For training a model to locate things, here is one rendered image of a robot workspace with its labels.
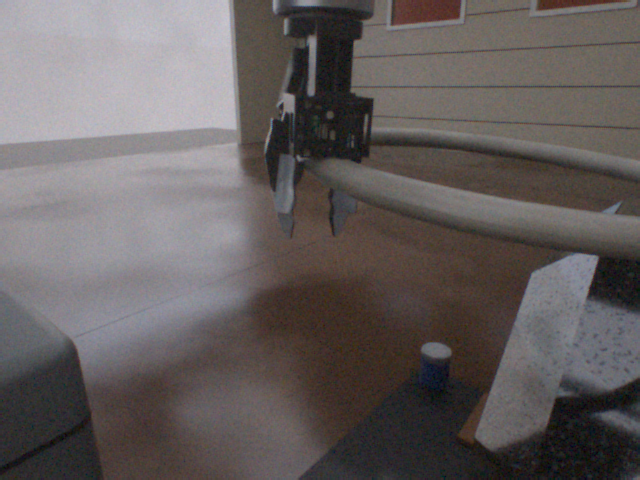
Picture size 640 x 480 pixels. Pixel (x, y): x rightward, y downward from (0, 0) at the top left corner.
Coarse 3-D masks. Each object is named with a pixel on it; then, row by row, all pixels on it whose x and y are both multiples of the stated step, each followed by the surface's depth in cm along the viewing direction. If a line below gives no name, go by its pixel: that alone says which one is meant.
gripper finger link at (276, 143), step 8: (272, 120) 43; (280, 120) 44; (272, 128) 43; (280, 128) 43; (272, 136) 43; (280, 136) 43; (272, 144) 43; (280, 144) 43; (288, 144) 43; (272, 152) 44; (280, 152) 44; (288, 152) 44; (272, 160) 44; (272, 168) 44; (272, 176) 45; (272, 184) 45
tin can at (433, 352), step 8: (432, 344) 153; (440, 344) 153; (424, 352) 148; (432, 352) 148; (440, 352) 148; (448, 352) 148; (424, 360) 149; (432, 360) 146; (440, 360) 145; (448, 360) 146; (424, 368) 149; (432, 368) 147; (440, 368) 146; (448, 368) 148; (424, 376) 150; (432, 376) 148; (440, 376) 147; (424, 384) 151; (432, 384) 149; (440, 384) 148
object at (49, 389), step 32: (0, 288) 35; (0, 320) 30; (32, 320) 30; (0, 352) 26; (32, 352) 26; (64, 352) 27; (0, 384) 25; (32, 384) 26; (64, 384) 27; (0, 416) 25; (32, 416) 26; (64, 416) 28; (0, 448) 25; (32, 448) 27; (64, 448) 28; (96, 448) 31
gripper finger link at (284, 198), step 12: (288, 156) 44; (288, 168) 43; (300, 168) 45; (276, 180) 45; (288, 180) 43; (276, 192) 45; (288, 192) 42; (276, 204) 45; (288, 204) 42; (288, 216) 46; (288, 228) 47
